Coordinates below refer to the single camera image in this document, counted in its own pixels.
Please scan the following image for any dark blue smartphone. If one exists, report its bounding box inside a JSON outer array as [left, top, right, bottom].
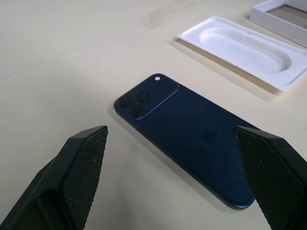
[[113, 73, 262, 211]]

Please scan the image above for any small white square box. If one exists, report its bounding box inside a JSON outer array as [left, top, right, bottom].
[[249, 0, 307, 48]]

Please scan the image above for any white moulded phone tray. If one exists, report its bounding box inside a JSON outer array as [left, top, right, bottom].
[[177, 15, 307, 97]]

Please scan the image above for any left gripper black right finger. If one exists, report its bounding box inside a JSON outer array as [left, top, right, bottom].
[[233, 126, 307, 230]]

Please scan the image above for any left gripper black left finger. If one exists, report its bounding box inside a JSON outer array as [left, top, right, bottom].
[[0, 126, 108, 230]]

